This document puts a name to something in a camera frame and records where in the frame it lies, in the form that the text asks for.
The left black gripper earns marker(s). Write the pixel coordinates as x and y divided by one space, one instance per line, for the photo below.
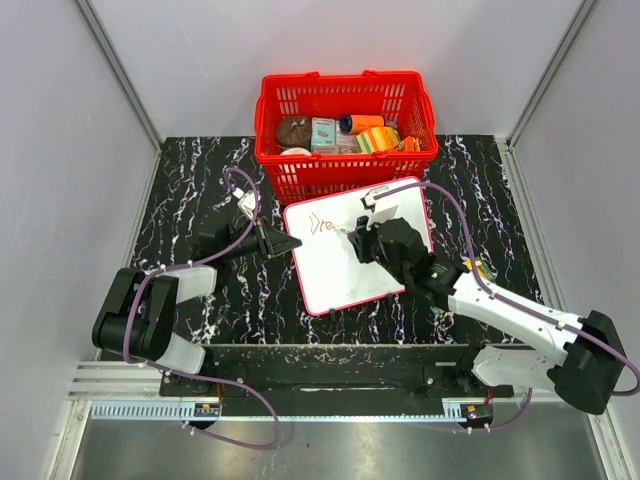
272 241

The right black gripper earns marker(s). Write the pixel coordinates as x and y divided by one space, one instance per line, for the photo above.
361 236

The pink framed whiteboard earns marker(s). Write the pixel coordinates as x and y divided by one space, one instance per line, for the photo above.
329 274

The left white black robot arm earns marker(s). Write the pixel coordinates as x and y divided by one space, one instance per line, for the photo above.
144 314

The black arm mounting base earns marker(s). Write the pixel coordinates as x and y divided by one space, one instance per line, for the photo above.
437 371

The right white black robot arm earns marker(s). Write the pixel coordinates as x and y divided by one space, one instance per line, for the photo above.
580 358

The red plastic shopping basket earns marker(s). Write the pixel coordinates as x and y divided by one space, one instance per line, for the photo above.
398 96

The white round lid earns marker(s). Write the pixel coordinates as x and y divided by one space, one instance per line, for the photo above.
295 151

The pink small box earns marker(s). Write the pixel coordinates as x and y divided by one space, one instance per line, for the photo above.
345 143

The yellow sponge pack in basket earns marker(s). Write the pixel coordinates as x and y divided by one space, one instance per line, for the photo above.
379 139

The orange snack packet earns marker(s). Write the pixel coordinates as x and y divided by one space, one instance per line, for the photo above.
408 144

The brown chocolate muffin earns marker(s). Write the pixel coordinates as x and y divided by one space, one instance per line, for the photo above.
294 132

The teal small box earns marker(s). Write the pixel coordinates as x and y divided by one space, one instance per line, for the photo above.
323 136

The orange blue can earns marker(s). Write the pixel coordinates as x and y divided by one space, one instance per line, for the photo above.
356 124

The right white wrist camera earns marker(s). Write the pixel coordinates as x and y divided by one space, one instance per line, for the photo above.
381 209

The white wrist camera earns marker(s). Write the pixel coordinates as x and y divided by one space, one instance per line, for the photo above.
246 202
381 209

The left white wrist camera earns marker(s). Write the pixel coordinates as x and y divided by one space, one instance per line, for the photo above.
246 202

